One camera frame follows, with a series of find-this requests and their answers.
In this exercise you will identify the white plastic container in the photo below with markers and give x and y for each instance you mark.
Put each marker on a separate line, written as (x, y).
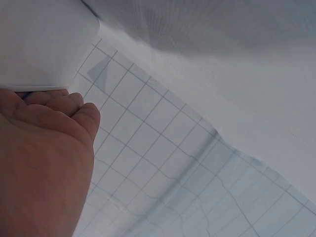
(42, 42)

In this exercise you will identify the person's left hand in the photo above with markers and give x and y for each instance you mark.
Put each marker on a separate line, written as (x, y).
(42, 158)

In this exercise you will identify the clear grid-printed sheet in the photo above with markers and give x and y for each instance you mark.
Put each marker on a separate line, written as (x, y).
(158, 158)

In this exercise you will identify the person's left fingers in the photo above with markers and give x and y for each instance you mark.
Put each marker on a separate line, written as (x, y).
(74, 106)

